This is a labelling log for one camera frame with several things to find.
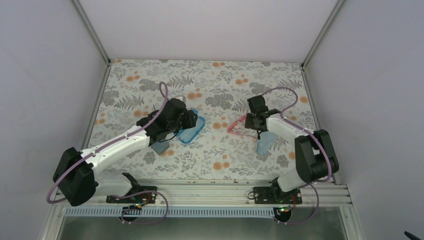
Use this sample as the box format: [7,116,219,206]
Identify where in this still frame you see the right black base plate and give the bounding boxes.
[253,186,303,205]

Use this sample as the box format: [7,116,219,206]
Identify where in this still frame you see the aluminium frame post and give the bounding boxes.
[72,0,112,72]
[301,0,345,71]

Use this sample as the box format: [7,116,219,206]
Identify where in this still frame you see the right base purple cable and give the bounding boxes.
[273,184,321,226]

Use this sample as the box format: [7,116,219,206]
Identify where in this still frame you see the white slotted cable duct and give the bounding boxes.
[64,206,275,218]

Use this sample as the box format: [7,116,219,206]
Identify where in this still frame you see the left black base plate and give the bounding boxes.
[106,186,158,205]

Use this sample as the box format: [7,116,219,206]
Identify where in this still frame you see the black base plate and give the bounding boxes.
[106,186,158,205]
[253,186,303,205]

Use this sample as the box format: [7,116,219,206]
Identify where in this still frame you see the pink sunglasses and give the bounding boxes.
[226,114,257,140]

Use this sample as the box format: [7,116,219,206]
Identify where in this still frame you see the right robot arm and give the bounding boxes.
[244,95,340,204]

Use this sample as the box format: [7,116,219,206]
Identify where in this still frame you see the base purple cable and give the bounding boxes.
[273,184,321,226]
[120,190,170,226]

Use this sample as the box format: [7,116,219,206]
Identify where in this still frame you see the grey glasses case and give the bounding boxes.
[150,141,170,155]

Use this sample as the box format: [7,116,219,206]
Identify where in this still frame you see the left aluminium frame post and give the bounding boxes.
[72,0,112,72]

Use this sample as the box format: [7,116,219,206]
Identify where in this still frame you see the light blue cleaning cloth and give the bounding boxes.
[255,131,276,156]

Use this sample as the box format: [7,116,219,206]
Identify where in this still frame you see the right aluminium frame post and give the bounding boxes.
[301,0,345,71]

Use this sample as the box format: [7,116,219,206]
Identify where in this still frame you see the floral table mat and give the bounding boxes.
[88,59,315,180]

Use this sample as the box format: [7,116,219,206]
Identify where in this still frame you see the blue translucent glasses case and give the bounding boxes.
[177,109,206,144]

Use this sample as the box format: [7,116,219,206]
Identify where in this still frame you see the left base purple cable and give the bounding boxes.
[120,190,170,226]

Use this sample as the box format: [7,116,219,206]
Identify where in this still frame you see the aluminium mounting rail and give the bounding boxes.
[54,178,354,208]

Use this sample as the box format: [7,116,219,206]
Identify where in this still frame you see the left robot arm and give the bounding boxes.
[52,98,199,207]

